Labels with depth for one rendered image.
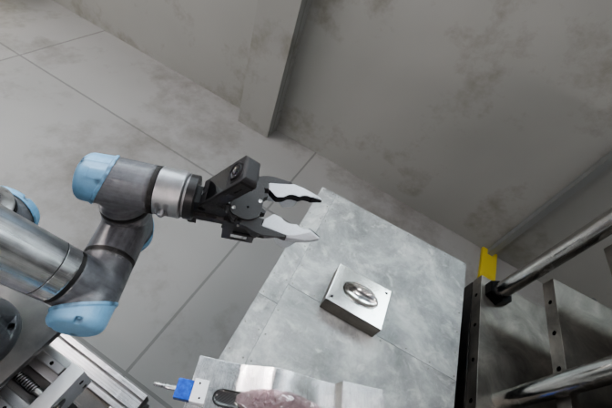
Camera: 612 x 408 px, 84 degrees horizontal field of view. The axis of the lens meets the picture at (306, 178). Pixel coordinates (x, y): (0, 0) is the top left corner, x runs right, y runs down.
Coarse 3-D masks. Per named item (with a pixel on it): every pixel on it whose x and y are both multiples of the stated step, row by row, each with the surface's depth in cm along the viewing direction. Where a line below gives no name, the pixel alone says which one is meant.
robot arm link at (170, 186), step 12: (168, 168) 51; (156, 180) 49; (168, 180) 49; (180, 180) 50; (156, 192) 48; (168, 192) 49; (180, 192) 49; (156, 204) 49; (168, 204) 49; (180, 204) 50; (168, 216) 51; (180, 216) 52
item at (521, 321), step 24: (480, 288) 140; (480, 312) 132; (504, 312) 135; (528, 312) 138; (480, 336) 125; (504, 336) 127; (528, 336) 130; (480, 360) 118; (504, 360) 121; (528, 360) 124; (480, 384) 112; (504, 384) 115
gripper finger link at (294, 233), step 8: (272, 216) 52; (264, 224) 50; (272, 224) 51; (280, 224) 51; (288, 224) 52; (296, 224) 52; (280, 232) 50; (288, 232) 51; (296, 232) 51; (304, 232) 52; (312, 232) 52; (280, 240) 54; (288, 240) 51; (296, 240) 52; (304, 240) 52; (312, 240) 52
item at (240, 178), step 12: (228, 168) 49; (240, 168) 45; (252, 168) 46; (216, 180) 50; (228, 180) 47; (240, 180) 44; (252, 180) 45; (204, 192) 51; (216, 192) 48; (228, 192) 47; (240, 192) 46; (204, 204) 50; (216, 204) 50
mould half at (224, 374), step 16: (208, 368) 88; (224, 368) 89; (240, 368) 90; (256, 368) 90; (272, 368) 89; (224, 384) 87; (240, 384) 88; (256, 384) 87; (272, 384) 86; (288, 384) 87; (304, 384) 89; (320, 384) 91; (336, 384) 92; (352, 384) 90; (208, 400) 84; (320, 400) 89; (336, 400) 89; (352, 400) 88; (368, 400) 89
